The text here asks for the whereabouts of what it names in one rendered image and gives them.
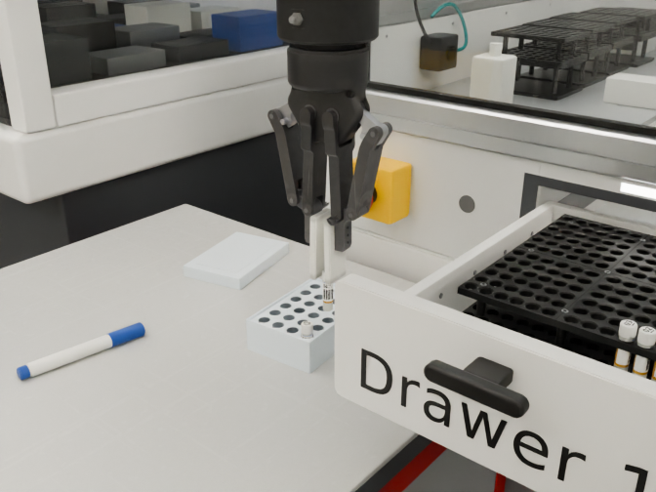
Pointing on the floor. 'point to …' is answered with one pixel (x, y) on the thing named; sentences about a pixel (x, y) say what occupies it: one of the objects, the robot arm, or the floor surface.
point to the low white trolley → (186, 380)
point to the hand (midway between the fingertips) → (328, 245)
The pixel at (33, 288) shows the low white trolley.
